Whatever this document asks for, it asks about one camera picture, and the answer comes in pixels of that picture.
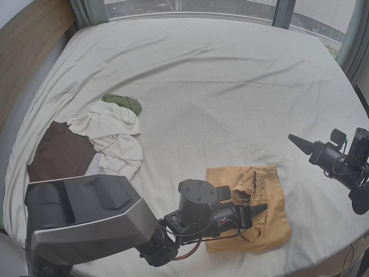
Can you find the tan shorts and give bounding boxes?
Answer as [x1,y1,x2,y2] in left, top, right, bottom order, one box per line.
[207,165,292,254]

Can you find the bed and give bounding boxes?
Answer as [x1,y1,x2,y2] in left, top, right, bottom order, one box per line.
[0,0,369,277]

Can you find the black cable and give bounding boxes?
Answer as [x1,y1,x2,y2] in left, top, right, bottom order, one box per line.
[173,228,241,261]

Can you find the pale blue garment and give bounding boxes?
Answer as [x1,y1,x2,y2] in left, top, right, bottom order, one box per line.
[85,155,102,176]

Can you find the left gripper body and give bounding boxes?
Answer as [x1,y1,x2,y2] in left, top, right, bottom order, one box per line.
[208,203,254,238]

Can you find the grey-green curtain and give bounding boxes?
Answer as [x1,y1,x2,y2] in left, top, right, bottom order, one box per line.
[63,0,111,29]
[334,0,369,83]

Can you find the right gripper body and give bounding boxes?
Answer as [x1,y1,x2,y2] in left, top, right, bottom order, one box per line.
[309,141,345,178]

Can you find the green garment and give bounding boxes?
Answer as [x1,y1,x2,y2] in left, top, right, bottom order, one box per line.
[101,93,142,116]

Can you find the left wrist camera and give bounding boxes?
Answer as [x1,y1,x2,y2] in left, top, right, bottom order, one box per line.
[215,185,233,204]

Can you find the white garment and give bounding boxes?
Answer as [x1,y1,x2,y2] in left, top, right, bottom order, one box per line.
[67,100,144,182]

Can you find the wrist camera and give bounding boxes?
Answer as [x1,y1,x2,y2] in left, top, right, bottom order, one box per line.
[215,185,233,204]
[330,128,348,152]

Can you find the brown garment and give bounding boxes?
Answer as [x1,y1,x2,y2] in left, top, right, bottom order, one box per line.
[27,121,97,184]

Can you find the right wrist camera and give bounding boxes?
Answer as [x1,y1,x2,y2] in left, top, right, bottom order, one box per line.
[330,128,348,152]

